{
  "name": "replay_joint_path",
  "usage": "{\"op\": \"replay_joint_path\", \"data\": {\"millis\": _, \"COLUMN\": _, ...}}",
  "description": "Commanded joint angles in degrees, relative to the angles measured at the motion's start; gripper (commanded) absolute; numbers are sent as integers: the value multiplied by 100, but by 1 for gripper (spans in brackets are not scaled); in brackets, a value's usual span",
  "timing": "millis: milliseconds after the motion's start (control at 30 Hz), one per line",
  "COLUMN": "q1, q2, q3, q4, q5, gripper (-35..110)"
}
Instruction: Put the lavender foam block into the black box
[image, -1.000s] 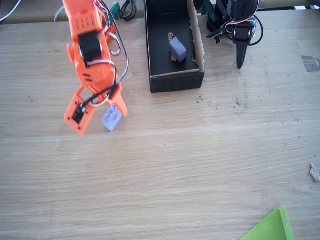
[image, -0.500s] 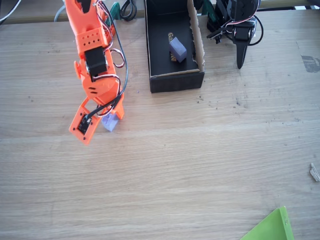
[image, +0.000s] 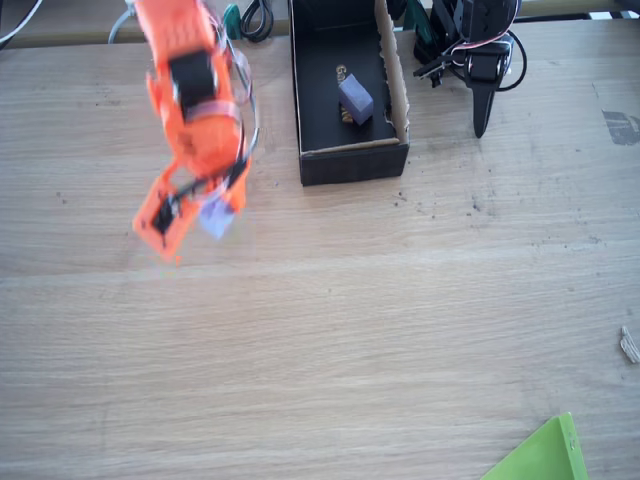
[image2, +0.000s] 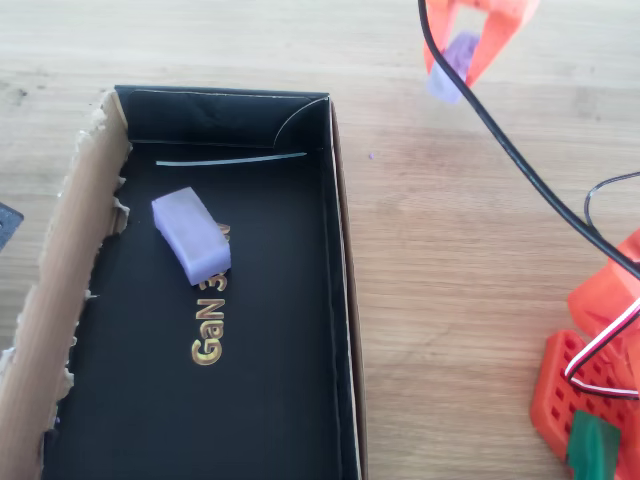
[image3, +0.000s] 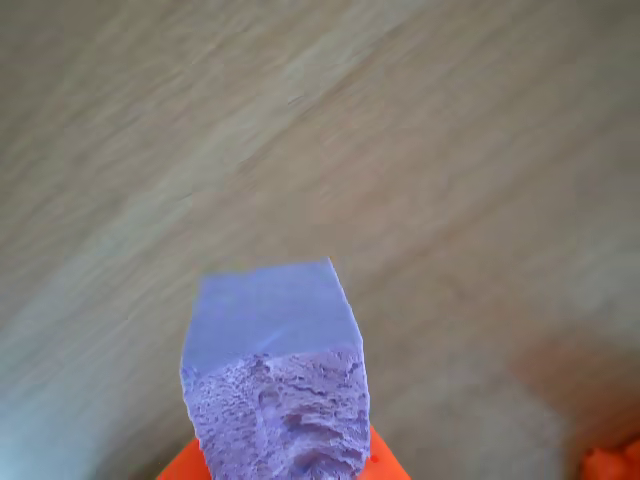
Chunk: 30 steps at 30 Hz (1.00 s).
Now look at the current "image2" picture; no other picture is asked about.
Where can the rough purple block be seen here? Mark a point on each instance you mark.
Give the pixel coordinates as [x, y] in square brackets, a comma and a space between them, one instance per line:
[442, 87]

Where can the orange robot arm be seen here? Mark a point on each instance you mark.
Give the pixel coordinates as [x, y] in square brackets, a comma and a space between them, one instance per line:
[600, 300]

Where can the smooth purple block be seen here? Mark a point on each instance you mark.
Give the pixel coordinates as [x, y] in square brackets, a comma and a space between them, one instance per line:
[192, 235]

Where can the black cardboard box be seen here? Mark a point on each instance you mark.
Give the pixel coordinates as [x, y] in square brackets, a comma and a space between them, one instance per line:
[225, 400]

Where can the green table clamp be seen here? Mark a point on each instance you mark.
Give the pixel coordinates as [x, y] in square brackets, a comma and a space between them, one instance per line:
[592, 445]

